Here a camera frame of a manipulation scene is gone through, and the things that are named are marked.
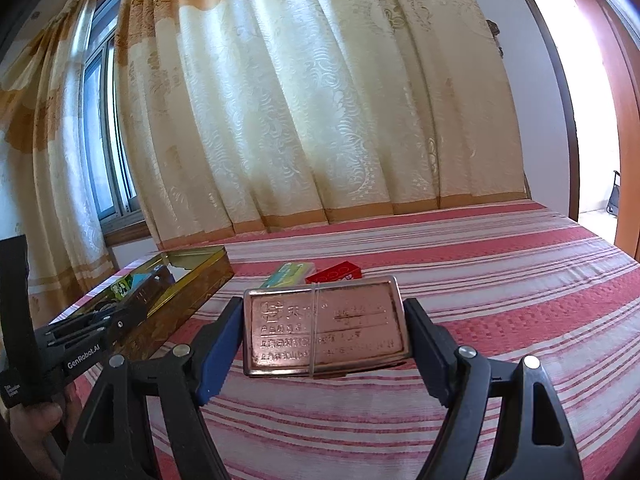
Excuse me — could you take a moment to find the copper metal box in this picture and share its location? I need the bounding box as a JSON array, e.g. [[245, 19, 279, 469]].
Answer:
[[242, 276, 413, 378]]

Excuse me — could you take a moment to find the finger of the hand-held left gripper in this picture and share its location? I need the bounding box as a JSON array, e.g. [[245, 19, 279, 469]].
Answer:
[[45, 307, 121, 347], [112, 265, 175, 332]]

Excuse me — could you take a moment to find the person's left hand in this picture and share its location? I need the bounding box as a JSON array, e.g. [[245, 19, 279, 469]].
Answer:
[[9, 389, 82, 463]]

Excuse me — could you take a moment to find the gold tin box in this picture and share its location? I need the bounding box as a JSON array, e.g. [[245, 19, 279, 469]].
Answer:
[[47, 245, 235, 361]]

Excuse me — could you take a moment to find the red striped bed sheet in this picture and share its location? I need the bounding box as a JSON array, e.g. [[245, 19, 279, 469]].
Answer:
[[50, 200, 640, 480]]

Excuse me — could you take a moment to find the red box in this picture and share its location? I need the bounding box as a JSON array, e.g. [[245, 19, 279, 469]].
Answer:
[[304, 260, 363, 285]]

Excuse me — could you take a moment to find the dark folding chair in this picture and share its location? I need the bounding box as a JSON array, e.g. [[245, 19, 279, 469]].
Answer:
[[606, 170, 624, 214]]

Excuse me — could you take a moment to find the wooden door frame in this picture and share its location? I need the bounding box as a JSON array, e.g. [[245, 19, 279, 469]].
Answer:
[[510, 0, 640, 262]]

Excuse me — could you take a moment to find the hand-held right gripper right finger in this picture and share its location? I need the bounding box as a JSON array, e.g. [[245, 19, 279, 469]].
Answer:
[[403, 297, 587, 480]]

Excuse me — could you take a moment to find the cream patterned curtain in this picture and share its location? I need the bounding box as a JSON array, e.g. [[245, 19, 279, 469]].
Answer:
[[0, 0, 531, 311]]

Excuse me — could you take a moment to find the window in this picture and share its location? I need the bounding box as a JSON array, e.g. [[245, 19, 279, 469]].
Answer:
[[75, 0, 145, 227]]

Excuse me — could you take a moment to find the green card box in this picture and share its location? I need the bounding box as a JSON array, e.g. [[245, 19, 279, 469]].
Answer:
[[259, 261, 317, 289]]

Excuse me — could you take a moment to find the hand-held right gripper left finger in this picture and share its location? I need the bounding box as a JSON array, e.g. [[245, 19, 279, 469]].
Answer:
[[60, 296, 245, 480]]

